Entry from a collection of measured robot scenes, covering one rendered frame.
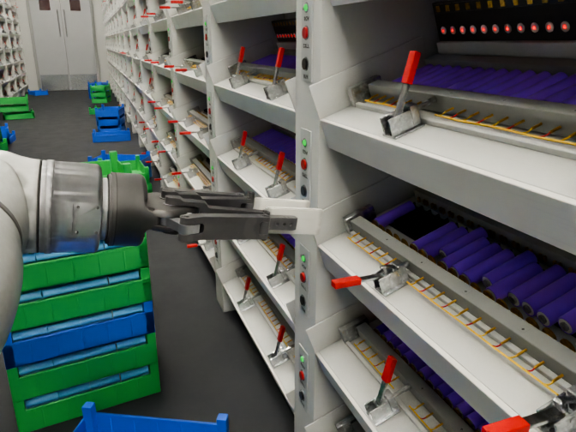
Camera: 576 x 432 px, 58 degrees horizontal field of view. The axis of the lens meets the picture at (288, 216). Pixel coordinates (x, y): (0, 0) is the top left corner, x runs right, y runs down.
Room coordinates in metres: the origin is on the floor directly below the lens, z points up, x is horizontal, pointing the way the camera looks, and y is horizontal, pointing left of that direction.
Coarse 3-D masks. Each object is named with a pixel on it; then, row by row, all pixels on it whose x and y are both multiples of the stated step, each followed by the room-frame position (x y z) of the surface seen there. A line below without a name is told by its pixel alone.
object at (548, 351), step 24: (360, 216) 0.74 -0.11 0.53; (360, 240) 0.70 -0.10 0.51; (384, 240) 0.65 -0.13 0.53; (384, 264) 0.62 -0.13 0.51; (432, 264) 0.57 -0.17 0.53; (456, 288) 0.51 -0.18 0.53; (480, 312) 0.47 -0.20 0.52; (504, 312) 0.45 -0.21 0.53; (480, 336) 0.45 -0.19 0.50; (504, 336) 0.44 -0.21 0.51; (528, 336) 0.41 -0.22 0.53; (552, 360) 0.38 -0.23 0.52
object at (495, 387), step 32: (384, 192) 0.78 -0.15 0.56; (352, 256) 0.68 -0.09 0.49; (352, 288) 0.65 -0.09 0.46; (480, 288) 0.53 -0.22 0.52; (384, 320) 0.58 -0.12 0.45; (416, 320) 0.51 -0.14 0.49; (448, 320) 0.50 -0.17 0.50; (416, 352) 0.51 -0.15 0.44; (448, 352) 0.45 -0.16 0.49; (480, 352) 0.44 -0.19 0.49; (448, 384) 0.46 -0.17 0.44; (480, 384) 0.40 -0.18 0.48; (512, 384) 0.39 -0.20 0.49; (512, 416) 0.36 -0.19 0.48
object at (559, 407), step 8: (552, 408) 0.34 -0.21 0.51; (560, 408) 0.33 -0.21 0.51; (528, 416) 0.33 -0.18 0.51; (536, 416) 0.33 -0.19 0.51; (544, 416) 0.33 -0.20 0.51; (552, 416) 0.33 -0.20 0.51; (560, 416) 0.33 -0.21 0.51; (488, 424) 0.32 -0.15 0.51; (496, 424) 0.32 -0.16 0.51; (504, 424) 0.32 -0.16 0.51; (512, 424) 0.32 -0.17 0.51; (520, 424) 0.32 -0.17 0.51; (528, 424) 0.32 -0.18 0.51; (536, 424) 0.32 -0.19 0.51
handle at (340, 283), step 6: (384, 270) 0.58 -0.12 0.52; (354, 276) 0.57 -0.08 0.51; (366, 276) 0.58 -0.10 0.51; (372, 276) 0.58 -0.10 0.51; (378, 276) 0.58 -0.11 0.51; (384, 276) 0.58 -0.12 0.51; (336, 282) 0.56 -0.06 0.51; (342, 282) 0.56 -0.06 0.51; (348, 282) 0.56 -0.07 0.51; (354, 282) 0.56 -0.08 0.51; (360, 282) 0.57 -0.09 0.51; (336, 288) 0.55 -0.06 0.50
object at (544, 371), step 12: (408, 276) 0.59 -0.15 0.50; (432, 288) 0.55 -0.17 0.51; (444, 300) 0.52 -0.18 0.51; (456, 312) 0.50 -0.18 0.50; (468, 312) 0.49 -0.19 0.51; (480, 324) 0.47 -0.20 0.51; (492, 336) 0.45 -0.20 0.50; (516, 348) 0.42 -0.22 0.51; (528, 360) 0.41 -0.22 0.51; (540, 372) 0.39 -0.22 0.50; (552, 372) 0.38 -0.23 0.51; (564, 384) 0.37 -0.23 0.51
